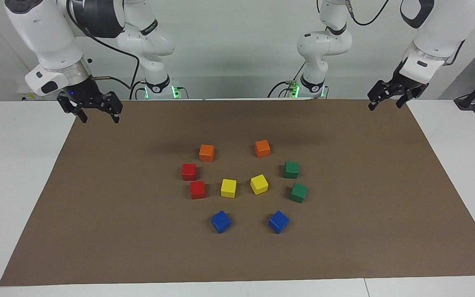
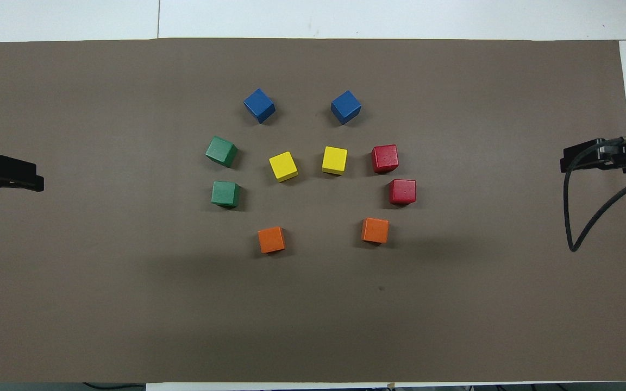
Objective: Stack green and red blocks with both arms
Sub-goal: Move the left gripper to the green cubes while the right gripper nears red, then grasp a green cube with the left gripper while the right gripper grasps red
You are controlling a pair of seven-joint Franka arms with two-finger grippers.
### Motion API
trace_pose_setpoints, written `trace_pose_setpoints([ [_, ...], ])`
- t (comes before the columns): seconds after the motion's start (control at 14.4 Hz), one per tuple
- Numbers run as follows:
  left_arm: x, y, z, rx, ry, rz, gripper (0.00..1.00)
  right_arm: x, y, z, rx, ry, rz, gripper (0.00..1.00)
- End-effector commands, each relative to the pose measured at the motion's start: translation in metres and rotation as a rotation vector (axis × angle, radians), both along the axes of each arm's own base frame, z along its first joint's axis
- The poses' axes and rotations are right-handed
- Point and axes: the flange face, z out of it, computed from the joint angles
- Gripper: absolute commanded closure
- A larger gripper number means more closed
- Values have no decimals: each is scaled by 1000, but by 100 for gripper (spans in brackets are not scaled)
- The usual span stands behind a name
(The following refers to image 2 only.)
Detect brown table mat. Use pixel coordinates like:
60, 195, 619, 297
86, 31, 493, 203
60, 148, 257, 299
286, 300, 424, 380
0, 37, 626, 383

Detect yellow wooden cube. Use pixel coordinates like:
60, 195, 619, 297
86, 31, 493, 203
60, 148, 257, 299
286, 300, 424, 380
268, 151, 299, 182
321, 146, 348, 176

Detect orange wooden cube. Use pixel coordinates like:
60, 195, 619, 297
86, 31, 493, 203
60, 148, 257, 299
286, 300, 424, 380
257, 226, 286, 254
361, 217, 390, 244

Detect green wooden cube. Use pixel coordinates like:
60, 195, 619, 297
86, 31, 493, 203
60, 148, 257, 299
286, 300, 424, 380
205, 136, 239, 168
211, 180, 241, 209

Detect black cable at table edge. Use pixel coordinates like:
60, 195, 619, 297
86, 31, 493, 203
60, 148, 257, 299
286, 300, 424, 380
82, 382, 146, 391

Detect red wooden cube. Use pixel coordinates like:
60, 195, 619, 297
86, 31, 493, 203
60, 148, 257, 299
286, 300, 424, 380
371, 144, 400, 174
389, 179, 417, 206

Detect blue wooden cube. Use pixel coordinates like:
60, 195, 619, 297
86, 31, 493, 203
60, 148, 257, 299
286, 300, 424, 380
243, 88, 277, 124
330, 90, 362, 125

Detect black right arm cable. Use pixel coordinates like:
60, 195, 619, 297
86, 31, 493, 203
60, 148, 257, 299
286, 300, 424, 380
563, 134, 626, 253

